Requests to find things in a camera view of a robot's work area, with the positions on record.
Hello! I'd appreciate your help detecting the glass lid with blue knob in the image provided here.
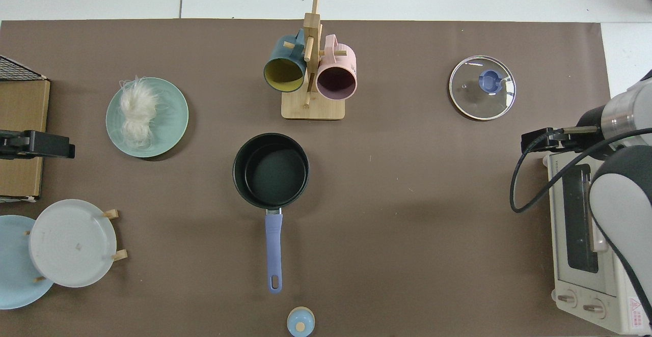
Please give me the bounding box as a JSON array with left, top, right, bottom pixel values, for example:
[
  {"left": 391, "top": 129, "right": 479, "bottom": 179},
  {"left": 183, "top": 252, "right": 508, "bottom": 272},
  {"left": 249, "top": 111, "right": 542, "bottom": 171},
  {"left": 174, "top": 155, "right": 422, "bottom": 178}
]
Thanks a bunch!
[{"left": 449, "top": 55, "right": 517, "bottom": 121}]

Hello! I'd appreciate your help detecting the brown table cloth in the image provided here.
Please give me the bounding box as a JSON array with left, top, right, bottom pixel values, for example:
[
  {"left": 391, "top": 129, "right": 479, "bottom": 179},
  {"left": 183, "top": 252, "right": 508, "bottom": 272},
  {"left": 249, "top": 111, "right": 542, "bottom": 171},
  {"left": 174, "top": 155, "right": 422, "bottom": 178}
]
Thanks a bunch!
[{"left": 0, "top": 19, "right": 619, "bottom": 337}]

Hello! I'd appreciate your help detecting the wooden cup stand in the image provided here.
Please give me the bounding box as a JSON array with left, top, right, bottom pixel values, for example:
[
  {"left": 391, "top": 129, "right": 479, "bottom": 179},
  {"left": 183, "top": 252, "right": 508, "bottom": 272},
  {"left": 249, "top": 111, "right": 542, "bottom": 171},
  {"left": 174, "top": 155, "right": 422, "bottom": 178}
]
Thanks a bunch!
[{"left": 281, "top": 0, "right": 346, "bottom": 121}]

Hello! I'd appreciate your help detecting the light blue plate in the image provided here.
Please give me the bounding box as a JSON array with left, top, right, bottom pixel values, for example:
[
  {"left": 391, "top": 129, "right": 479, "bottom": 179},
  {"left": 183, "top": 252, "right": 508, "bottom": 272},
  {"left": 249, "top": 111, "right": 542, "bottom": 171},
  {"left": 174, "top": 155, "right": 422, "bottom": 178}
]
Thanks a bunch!
[{"left": 0, "top": 215, "right": 55, "bottom": 310}]

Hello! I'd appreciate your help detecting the wire basket with wooden floor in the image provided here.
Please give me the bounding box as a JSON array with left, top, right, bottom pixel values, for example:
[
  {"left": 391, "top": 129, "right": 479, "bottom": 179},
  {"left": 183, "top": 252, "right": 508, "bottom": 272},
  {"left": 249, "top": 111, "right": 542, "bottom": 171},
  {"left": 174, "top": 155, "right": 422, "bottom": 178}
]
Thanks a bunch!
[{"left": 0, "top": 54, "right": 51, "bottom": 204}]

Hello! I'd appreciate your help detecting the pale toaster oven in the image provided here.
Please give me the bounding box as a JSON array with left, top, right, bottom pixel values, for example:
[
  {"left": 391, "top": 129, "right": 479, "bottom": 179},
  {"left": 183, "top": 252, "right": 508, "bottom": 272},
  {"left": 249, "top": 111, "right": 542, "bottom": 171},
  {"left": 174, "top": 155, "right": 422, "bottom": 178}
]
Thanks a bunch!
[{"left": 542, "top": 151, "right": 652, "bottom": 335}]

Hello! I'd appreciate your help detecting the white vermicelli bundle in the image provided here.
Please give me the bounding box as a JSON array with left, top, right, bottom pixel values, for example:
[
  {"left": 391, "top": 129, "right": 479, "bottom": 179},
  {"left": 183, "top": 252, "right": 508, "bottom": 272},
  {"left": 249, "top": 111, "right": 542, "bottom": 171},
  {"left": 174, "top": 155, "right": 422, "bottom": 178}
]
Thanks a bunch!
[{"left": 118, "top": 75, "right": 159, "bottom": 149}]

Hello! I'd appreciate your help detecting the dark teal cup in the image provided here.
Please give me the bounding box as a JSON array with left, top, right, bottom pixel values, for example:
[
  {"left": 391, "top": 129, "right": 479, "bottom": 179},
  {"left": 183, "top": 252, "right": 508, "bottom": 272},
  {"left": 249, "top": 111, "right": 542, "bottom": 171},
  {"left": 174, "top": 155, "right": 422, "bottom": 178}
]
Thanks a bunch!
[{"left": 263, "top": 28, "right": 308, "bottom": 93}]

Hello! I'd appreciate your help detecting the small blue round thing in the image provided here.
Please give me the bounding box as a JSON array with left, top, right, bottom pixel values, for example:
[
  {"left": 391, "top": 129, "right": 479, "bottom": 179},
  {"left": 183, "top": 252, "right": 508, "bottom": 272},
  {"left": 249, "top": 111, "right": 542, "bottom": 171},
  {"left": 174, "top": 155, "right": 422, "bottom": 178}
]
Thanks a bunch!
[{"left": 287, "top": 307, "right": 316, "bottom": 337}]

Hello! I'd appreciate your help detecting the grey plate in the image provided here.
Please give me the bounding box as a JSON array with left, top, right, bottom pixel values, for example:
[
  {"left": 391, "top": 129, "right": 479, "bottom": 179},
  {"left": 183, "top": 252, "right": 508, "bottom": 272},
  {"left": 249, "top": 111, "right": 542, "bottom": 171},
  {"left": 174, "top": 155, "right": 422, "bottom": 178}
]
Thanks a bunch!
[{"left": 29, "top": 199, "right": 118, "bottom": 288}]

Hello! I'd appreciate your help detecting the wooden plate rack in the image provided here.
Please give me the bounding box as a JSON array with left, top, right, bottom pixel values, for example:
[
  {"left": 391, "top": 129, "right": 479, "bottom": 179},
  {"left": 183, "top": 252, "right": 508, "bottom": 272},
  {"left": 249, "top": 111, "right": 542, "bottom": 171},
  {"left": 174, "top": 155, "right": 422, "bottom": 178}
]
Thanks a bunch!
[{"left": 24, "top": 209, "right": 128, "bottom": 283}]

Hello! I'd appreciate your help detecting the black pot with blue handle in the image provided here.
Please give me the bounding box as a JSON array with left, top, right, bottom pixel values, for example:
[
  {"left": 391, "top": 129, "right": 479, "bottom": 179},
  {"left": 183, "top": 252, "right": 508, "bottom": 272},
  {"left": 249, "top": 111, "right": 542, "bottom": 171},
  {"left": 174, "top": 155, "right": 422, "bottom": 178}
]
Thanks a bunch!
[{"left": 232, "top": 133, "right": 310, "bottom": 295}]

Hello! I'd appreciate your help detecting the pink cup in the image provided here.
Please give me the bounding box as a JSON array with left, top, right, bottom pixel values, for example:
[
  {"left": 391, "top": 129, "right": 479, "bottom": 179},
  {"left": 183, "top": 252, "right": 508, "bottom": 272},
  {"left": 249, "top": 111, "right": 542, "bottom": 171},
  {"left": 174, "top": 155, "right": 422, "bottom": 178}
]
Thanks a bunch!
[{"left": 315, "top": 34, "right": 358, "bottom": 101}]

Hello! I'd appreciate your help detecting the green plate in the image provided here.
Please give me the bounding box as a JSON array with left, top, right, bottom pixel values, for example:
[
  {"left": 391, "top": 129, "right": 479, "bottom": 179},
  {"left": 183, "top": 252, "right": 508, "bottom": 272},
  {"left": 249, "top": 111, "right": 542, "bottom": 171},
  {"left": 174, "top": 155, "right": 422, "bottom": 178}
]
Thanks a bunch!
[{"left": 105, "top": 77, "right": 189, "bottom": 158}]

